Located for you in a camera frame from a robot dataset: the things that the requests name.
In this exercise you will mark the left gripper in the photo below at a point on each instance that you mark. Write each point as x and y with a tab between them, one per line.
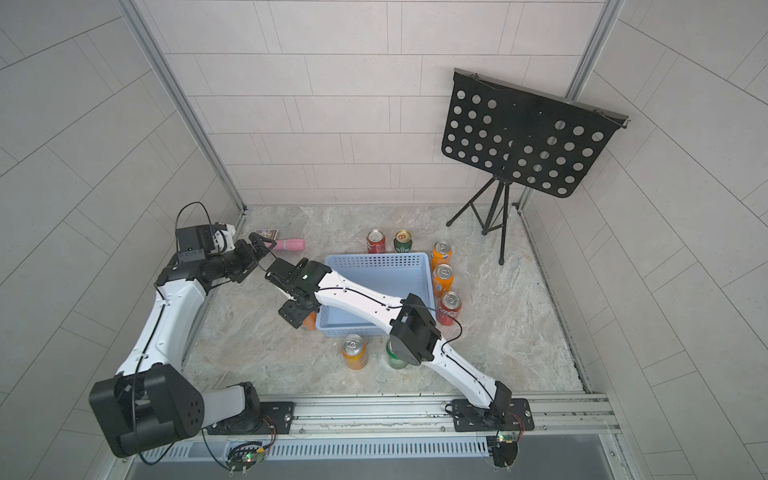
250	259

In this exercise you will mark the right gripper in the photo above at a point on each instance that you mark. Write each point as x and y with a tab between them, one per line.
293	310

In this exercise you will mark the orange fanta can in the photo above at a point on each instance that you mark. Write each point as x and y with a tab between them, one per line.
440	254
442	279
309	323

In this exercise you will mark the yellow orange schweppes can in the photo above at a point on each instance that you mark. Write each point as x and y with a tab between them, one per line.
354	352

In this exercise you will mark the red cola can back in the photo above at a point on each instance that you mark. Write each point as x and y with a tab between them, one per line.
376	242

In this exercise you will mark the red cola can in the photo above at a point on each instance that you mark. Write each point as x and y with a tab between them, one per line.
448	309
376	242

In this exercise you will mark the green sprite can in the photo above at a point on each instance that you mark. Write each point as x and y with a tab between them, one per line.
394	361

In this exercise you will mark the dark green gold-top can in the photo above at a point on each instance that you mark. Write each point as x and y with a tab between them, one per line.
402	241

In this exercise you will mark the red cola can front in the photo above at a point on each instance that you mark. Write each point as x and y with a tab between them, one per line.
448	309

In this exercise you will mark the orange fanta can back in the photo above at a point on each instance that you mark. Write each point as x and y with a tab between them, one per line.
440	254

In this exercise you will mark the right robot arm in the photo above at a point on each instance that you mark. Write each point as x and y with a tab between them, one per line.
415	338

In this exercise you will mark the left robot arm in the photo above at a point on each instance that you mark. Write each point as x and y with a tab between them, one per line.
148	403

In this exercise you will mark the light blue plastic basket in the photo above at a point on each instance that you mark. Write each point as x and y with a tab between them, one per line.
393	274

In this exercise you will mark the small printed card packet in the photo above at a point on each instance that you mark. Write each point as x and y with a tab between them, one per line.
270	234

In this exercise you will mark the pink cylindrical tube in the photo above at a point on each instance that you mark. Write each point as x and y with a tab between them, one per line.
292	244

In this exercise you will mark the left circuit board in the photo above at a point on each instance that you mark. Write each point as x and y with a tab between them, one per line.
241	458

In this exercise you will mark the circuit board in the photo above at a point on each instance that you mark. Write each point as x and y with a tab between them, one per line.
503	451
241	458

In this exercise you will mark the right circuit board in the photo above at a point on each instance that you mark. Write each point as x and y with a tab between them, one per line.
503	451

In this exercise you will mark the black perforated music stand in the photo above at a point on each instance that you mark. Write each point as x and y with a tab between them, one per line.
522	136

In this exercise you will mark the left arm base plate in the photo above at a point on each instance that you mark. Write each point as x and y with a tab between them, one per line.
272	418

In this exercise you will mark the aluminium rail frame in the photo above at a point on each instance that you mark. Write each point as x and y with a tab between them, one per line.
397	426

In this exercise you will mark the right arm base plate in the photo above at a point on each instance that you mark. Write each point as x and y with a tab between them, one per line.
469	418

